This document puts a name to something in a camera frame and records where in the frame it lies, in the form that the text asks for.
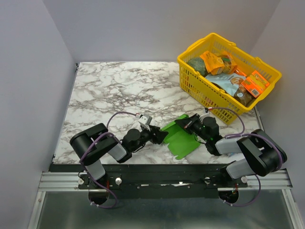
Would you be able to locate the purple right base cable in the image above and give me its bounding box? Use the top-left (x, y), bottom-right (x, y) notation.
top-left (223, 174), bottom-right (262, 207)

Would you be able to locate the orange snack bag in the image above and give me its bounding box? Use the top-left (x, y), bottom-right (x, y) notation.
top-left (200, 51), bottom-right (237, 75)

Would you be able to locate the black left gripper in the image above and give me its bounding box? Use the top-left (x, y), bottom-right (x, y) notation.
top-left (131, 125), bottom-right (168, 153)

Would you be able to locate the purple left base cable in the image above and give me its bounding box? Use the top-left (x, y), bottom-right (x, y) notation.
top-left (81, 167), bottom-right (118, 209)

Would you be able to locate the light blue snack bag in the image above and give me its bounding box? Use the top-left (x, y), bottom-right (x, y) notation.
top-left (205, 73), bottom-right (246, 98)

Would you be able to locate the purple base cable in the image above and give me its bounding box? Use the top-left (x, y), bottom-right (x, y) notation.
top-left (81, 167), bottom-right (118, 209)
top-left (223, 174), bottom-right (262, 207)

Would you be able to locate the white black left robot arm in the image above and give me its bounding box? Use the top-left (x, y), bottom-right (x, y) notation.
top-left (70, 123), bottom-right (168, 188)

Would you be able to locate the yellow plastic shopping basket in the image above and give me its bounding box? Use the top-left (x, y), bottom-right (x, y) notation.
top-left (177, 33), bottom-right (282, 125)

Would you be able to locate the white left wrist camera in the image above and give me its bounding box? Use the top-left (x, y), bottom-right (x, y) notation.
top-left (138, 114), bottom-right (152, 129)

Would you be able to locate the green paper box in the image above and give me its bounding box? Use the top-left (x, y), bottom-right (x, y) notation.
top-left (161, 121), bottom-right (200, 160)

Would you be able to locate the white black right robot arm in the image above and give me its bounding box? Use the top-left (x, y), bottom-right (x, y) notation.
top-left (175, 114), bottom-right (287, 187)

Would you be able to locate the aluminium frame rail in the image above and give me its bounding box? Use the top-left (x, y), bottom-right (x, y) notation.
top-left (38, 169), bottom-right (293, 191)

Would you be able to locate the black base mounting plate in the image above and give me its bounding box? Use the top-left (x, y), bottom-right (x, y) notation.
top-left (49, 163), bottom-right (278, 200)

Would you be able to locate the orange cracker box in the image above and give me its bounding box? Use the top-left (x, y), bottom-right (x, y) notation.
top-left (242, 71), bottom-right (270, 98)

